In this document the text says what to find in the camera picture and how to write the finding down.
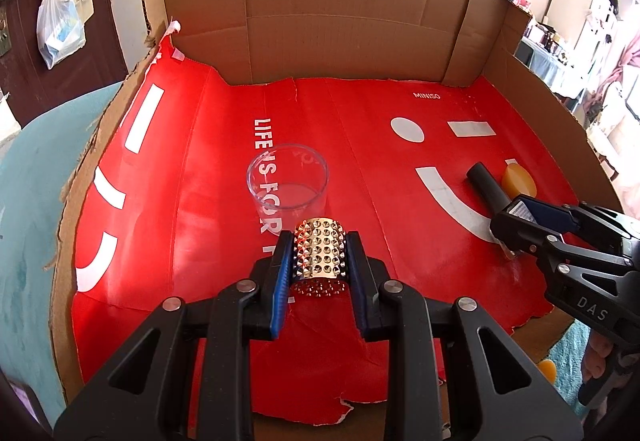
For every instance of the cardboard box red lining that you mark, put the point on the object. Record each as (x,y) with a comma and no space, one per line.
(401,98)

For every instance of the dark brown door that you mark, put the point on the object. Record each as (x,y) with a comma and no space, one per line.
(28,87)

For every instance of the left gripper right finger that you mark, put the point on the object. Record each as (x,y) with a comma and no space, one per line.
(388,310)

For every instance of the white plastic bag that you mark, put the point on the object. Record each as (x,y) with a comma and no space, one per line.
(60,31)

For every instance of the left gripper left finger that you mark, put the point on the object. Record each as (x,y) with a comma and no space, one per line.
(250,309)

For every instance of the clear plastic cup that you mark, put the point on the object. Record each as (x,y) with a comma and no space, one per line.
(288,184)

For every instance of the person's right hand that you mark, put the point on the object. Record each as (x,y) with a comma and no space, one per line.
(594,360)

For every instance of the teal fluffy blanket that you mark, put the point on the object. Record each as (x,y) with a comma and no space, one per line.
(36,167)

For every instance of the gold studded cylinder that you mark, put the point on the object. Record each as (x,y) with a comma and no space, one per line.
(319,258)

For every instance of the orange round jar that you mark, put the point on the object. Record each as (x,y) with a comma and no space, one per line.
(548,369)
(517,181)

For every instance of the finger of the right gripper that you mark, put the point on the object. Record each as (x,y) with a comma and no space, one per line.
(521,235)
(552,217)

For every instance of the dark covered side table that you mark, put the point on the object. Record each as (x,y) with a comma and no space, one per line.
(559,78)

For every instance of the smartphone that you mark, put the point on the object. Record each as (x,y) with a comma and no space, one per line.
(29,399)

